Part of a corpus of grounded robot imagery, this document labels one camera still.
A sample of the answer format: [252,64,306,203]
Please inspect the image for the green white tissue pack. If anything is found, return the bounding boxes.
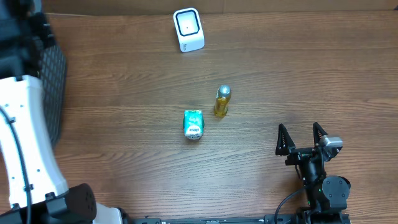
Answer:
[183,110,205,140]

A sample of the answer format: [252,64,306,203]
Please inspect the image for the grey plastic mesh basket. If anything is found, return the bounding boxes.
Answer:
[39,12,67,147]

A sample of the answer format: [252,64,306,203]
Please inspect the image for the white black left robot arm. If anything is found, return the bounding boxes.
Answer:
[1,0,130,224]

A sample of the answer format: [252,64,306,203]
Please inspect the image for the yellow liquid bottle grey cap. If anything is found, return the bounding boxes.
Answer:
[213,85,232,118]

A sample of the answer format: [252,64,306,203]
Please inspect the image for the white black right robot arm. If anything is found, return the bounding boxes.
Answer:
[273,122,351,224]

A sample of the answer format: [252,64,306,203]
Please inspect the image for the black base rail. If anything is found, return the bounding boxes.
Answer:
[133,213,352,224]

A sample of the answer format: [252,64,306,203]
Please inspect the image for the white barcode scanner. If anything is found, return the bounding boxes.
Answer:
[173,7,205,53]

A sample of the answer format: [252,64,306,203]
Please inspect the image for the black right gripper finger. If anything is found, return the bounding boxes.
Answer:
[313,122,328,145]
[275,123,296,156]

